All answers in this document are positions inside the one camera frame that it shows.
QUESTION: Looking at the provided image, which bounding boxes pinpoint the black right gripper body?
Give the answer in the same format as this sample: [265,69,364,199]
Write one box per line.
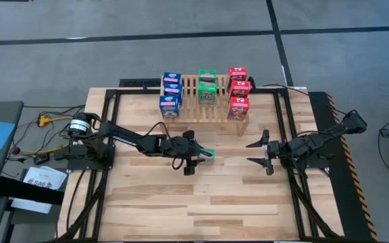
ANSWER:
[267,140,288,163]

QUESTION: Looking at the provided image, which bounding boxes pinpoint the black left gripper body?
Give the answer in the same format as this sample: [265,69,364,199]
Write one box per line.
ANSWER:
[160,136,201,163]

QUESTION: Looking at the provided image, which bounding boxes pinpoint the green Apple Jacks cereal box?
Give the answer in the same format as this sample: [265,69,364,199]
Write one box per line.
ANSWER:
[197,80,219,106]
[199,148,216,165]
[199,68,217,84]

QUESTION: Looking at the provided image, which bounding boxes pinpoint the blue Frosted Flakes cereal box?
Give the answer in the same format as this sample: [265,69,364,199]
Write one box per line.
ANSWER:
[162,72,182,85]
[159,94,182,119]
[163,82,184,99]

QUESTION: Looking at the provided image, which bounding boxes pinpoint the red Froot Loops cereal box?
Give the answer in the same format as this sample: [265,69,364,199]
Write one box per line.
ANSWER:
[227,66,249,84]
[227,96,251,122]
[228,80,252,98]

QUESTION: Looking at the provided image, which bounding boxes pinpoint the wooden slatted shelf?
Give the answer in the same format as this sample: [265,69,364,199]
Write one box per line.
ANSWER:
[158,74,251,138]

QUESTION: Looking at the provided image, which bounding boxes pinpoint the black perforated plate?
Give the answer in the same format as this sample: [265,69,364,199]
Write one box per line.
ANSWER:
[119,78,162,88]

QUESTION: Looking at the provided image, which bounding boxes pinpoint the black mat hazard stripes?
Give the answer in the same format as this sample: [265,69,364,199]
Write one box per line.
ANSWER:
[307,90,380,243]

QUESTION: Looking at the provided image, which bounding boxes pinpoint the white printed paper sheet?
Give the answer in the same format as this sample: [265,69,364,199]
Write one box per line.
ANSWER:
[22,165,68,191]

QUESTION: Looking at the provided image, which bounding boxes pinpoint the black power adapter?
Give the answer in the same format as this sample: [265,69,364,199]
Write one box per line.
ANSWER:
[33,153,50,165]

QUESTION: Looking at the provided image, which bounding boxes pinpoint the plain white paper sheet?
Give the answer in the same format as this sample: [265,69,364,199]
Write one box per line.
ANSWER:
[10,198,53,215]

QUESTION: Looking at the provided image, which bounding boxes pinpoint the black table crossbar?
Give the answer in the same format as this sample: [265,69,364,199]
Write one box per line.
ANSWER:
[0,175,66,206]

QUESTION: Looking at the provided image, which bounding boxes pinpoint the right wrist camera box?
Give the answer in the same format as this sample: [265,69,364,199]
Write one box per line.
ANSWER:
[284,136,305,153]

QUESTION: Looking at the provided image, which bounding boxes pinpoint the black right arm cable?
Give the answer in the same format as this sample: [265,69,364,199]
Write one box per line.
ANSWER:
[247,76,349,115]

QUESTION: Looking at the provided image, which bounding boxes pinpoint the black aluminium table frame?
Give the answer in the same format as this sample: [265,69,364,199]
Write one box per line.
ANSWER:
[57,86,347,243]

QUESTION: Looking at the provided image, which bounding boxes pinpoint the yellow extension cable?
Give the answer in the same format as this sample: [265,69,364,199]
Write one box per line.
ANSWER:
[22,113,74,157]

